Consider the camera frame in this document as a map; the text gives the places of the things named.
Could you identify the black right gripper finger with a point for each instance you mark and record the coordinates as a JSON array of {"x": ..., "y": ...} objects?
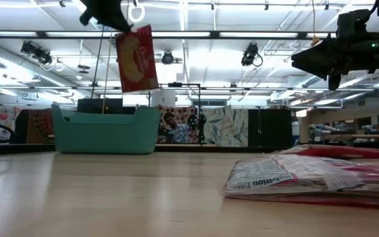
[
  {"x": 334, "y": 82},
  {"x": 309, "y": 61}
]

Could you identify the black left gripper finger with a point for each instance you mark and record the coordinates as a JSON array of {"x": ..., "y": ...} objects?
[{"x": 123, "y": 26}]

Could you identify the black hanging studio light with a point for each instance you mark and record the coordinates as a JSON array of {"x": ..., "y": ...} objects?
[
  {"x": 249, "y": 54},
  {"x": 38, "y": 52},
  {"x": 167, "y": 58}
]

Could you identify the wooden workbench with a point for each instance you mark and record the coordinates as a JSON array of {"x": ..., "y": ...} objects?
[{"x": 347, "y": 135}]

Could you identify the black cabinet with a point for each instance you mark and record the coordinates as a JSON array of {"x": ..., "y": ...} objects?
[{"x": 270, "y": 128}]

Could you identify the black screen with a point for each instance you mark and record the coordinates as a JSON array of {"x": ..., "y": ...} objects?
[{"x": 94, "y": 105}]

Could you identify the leaf patterned cloth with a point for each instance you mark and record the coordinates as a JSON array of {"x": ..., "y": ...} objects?
[{"x": 225, "y": 126}]

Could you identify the teal plastic basket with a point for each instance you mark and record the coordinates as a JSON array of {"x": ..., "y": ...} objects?
[{"x": 104, "y": 135}]

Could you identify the black metal stand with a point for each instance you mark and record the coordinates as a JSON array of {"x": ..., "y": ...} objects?
[{"x": 198, "y": 108}]

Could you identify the person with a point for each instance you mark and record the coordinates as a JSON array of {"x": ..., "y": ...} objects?
[{"x": 176, "y": 130}]

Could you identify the orange brown patterned cloth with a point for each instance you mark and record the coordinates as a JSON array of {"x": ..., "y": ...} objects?
[{"x": 39, "y": 126}]

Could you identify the floral patterned cloth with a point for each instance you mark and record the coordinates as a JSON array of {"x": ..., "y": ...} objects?
[{"x": 2, "y": 121}]

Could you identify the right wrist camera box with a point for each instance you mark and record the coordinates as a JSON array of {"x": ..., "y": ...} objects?
[{"x": 352, "y": 24}]

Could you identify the black aluminium table frame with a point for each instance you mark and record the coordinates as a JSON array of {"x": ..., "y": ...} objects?
[{"x": 192, "y": 148}]

